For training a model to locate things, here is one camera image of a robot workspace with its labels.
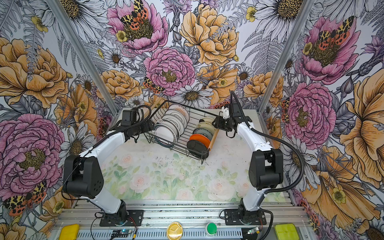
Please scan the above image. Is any aluminium corner post left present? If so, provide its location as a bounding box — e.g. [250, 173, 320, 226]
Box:
[47, 1, 119, 116]

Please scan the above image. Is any gold round button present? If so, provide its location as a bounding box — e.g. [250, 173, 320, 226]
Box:
[166, 222, 184, 240]

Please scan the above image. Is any white plate green rim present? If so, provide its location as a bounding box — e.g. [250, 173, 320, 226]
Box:
[161, 115, 185, 137]

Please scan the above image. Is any beige small plate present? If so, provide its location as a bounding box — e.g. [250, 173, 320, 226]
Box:
[197, 122, 216, 135]

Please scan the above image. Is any white plate blue rim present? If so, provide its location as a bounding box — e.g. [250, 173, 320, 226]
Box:
[154, 119, 179, 148]

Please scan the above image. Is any small circuit board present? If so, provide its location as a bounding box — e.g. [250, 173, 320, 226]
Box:
[111, 229, 135, 240]

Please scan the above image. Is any white plate grey pattern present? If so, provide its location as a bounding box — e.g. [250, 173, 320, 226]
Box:
[166, 107, 188, 127]

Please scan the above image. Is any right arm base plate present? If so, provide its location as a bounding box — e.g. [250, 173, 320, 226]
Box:
[224, 209, 267, 226]

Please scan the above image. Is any black wire dish rack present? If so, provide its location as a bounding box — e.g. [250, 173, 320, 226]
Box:
[145, 98, 223, 163]

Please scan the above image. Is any lime green button right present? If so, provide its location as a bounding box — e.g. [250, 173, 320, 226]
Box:
[275, 223, 300, 240]

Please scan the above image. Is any dark grey small plate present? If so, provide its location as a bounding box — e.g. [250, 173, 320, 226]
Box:
[193, 128, 214, 141]

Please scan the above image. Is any cream small plate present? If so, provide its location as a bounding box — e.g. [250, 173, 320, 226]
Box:
[199, 117, 215, 125]

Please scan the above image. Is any white plate orange pattern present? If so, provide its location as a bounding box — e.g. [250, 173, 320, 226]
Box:
[168, 104, 190, 122]

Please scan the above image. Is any green round button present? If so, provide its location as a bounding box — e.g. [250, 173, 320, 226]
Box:
[206, 222, 218, 236]

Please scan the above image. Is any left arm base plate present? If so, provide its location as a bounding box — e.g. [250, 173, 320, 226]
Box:
[100, 210, 144, 227]

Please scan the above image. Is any black corrugated cable right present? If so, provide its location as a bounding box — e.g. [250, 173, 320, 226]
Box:
[229, 90, 305, 194]

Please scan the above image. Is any black small plate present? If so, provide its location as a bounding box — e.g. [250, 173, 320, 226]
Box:
[187, 140, 209, 160]

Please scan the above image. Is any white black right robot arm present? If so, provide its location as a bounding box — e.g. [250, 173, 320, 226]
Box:
[214, 110, 283, 212]

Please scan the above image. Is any yellow button left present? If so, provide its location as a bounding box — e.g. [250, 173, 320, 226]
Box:
[59, 224, 80, 240]

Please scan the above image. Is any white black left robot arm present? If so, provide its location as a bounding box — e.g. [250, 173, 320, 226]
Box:
[62, 120, 154, 215]

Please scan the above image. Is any orange small plate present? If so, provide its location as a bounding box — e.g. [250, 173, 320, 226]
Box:
[190, 134, 211, 149]

